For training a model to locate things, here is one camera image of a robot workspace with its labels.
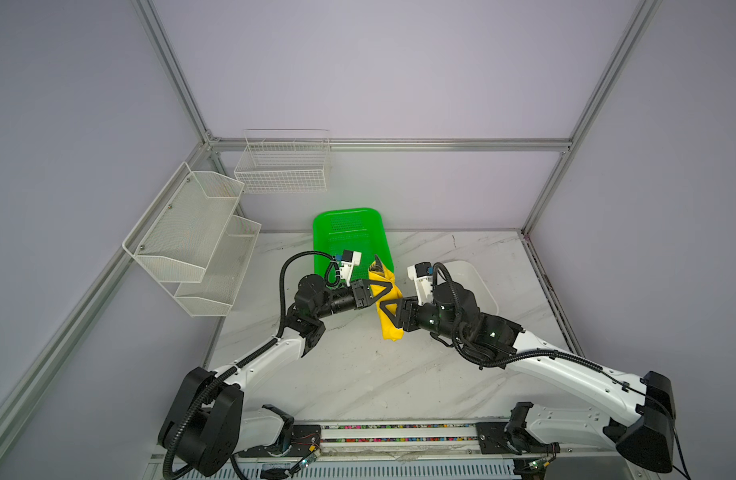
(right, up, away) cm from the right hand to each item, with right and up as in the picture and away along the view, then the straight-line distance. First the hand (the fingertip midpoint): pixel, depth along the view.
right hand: (382, 305), depth 68 cm
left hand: (+2, +4, +2) cm, 5 cm away
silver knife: (-1, +9, +4) cm, 10 cm away
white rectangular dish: (+31, +5, +36) cm, 48 cm away
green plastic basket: (-9, +22, +51) cm, 57 cm away
